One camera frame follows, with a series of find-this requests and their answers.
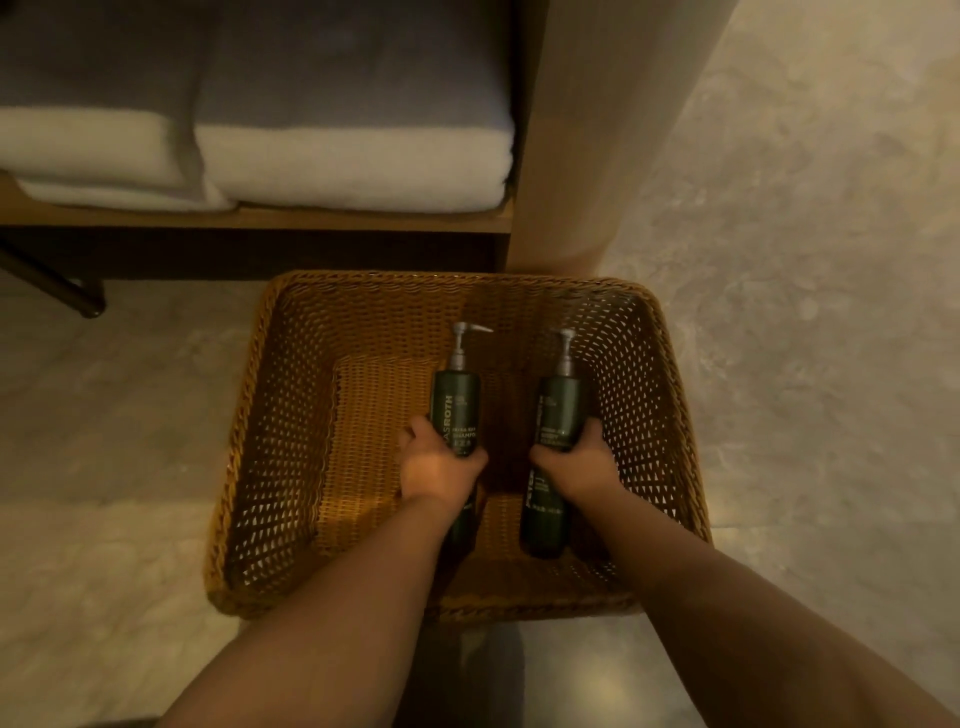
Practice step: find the beige rounded pillar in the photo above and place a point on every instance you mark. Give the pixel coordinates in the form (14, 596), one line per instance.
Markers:
(600, 135)

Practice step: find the wooden towel rack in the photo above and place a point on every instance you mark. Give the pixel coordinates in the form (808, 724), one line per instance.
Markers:
(300, 219)

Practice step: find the person's right forearm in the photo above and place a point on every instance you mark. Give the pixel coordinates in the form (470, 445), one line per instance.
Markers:
(735, 630)

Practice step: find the thin white folded towel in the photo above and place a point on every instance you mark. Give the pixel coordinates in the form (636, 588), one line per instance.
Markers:
(120, 196)

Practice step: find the person's left hand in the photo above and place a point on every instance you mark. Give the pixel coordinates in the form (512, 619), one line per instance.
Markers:
(439, 476)

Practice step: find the person's left forearm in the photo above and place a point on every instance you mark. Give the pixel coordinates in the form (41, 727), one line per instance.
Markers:
(337, 622)

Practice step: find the brown wicker basket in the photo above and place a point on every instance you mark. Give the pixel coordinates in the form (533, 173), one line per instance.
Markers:
(300, 450)

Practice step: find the person's right hand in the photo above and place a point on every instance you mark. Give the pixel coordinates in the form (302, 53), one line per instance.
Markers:
(581, 469)

